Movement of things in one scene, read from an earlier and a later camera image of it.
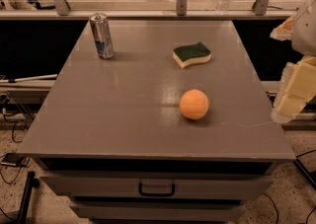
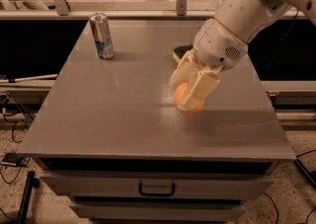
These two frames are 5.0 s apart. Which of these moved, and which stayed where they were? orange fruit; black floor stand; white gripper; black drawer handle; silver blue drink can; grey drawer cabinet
Moved: white gripper; orange fruit
Stayed: silver blue drink can; black drawer handle; black floor stand; grey drawer cabinet
